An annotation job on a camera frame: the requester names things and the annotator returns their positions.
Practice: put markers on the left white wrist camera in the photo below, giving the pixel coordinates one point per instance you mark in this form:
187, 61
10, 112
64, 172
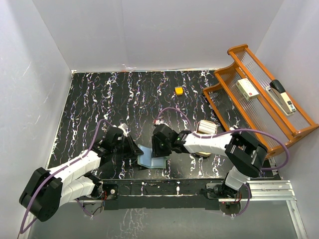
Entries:
124, 128

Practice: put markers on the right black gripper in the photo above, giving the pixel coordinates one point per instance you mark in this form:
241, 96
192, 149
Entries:
157, 152

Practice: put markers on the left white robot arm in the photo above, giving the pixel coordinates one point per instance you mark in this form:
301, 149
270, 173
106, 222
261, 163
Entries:
49, 189

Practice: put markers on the green card holder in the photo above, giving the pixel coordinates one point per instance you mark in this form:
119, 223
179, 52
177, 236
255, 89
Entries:
148, 161

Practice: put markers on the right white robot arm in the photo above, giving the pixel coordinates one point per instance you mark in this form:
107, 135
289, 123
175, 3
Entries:
246, 153

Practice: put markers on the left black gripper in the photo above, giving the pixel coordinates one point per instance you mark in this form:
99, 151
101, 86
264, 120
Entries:
132, 147

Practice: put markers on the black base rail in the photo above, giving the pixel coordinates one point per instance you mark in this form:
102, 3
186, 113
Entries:
169, 194

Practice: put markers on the yellow small block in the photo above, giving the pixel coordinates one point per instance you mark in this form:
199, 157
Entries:
179, 91

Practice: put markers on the wooden tray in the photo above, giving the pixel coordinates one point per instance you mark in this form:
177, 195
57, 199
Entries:
203, 154

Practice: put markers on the wooden tiered shelf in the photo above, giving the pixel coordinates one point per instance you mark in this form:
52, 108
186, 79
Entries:
262, 113

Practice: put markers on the white staple box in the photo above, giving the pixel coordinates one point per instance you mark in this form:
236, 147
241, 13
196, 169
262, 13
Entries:
247, 89

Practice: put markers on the black beige stapler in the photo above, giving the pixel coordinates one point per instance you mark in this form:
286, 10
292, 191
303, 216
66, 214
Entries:
278, 93

